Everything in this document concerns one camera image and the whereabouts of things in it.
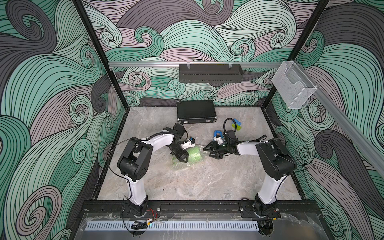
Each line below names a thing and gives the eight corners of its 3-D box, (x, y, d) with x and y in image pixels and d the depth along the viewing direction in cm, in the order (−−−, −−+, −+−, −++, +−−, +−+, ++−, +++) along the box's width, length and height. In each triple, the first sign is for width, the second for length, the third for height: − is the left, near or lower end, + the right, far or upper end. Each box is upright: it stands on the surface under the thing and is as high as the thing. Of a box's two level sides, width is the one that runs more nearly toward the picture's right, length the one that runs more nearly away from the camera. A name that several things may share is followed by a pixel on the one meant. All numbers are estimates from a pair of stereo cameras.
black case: (176, 124, 111) (176, 120, 107) (177, 104, 125) (177, 100, 121) (215, 124, 111) (216, 120, 107) (212, 104, 125) (213, 100, 121)
